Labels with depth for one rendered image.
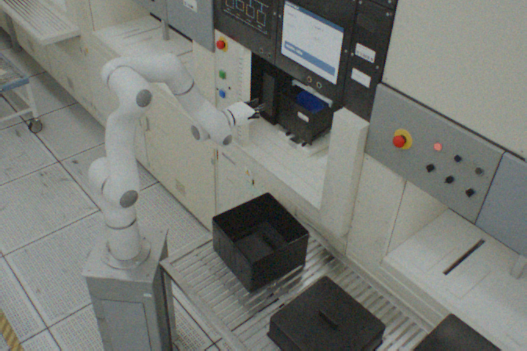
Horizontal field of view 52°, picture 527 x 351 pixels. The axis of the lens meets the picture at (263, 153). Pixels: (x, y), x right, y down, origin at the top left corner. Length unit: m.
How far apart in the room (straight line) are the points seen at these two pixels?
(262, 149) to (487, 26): 1.34
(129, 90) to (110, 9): 1.99
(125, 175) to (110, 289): 0.54
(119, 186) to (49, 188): 1.92
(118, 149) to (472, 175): 1.12
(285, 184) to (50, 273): 1.52
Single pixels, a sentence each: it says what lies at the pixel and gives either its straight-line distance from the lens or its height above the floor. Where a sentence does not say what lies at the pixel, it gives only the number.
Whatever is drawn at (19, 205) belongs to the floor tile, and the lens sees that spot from 3.75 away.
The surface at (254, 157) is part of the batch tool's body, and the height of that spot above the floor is 0.87.
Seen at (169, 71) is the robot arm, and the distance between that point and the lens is 1.84.
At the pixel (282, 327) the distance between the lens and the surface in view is 1.91.
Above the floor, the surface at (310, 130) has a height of 1.02.
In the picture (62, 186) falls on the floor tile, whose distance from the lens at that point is 3.80.
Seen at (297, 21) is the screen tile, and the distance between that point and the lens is 1.96.
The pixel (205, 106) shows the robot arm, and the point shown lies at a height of 1.33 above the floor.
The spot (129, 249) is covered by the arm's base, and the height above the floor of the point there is 0.83.
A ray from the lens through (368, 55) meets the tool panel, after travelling 1.76.
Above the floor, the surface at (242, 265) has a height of 0.88.
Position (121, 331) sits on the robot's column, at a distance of 2.49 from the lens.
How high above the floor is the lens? 2.45
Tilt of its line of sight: 39 degrees down
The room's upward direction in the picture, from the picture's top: 3 degrees clockwise
